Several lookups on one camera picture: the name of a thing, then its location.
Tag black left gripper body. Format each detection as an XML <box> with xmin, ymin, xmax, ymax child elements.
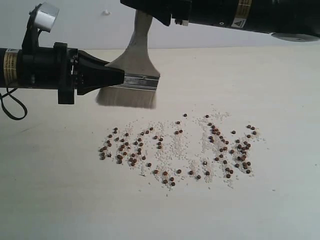
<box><xmin>17</xmin><ymin>42</ymin><xmax>78</xmax><ymax>104</ymax></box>

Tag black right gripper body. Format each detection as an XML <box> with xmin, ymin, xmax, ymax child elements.
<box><xmin>120</xmin><ymin>0</ymin><xmax>239</xmax><ymax>26</ymax></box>

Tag wooden paint brush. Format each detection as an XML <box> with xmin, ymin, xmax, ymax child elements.
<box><xmin>96</xmin><ymin>10</ymin><xmax>160</xmax><ymax>109</ymax></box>

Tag brown beans and white crumbs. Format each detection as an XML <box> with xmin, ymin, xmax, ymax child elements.
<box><xmin>96</xmin><ymin>106</ymin><xmax>265</xmax><ymax>191</ymax></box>

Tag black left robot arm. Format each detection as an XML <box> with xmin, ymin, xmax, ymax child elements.
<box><xmin>0</xmin><ymin>42</ymin><xmax>125</xmax><ymax>105</ymax></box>

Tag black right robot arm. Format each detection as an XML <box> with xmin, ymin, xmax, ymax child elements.
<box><xmin>121</xmin><ymin>0</ymin><xmax>320</xmax><ymax>43</ymax></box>

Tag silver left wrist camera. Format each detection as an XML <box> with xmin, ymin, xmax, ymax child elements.
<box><xmin>31</xmin><ymin>2</ymin><xmax>60</xmax><ymax>33</ymax></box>

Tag black left camera cable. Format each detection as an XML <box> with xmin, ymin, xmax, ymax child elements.
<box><xmin>0</xmin><ymin>87</ymin><xmax>28</xmax><ymax>120</ymax></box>

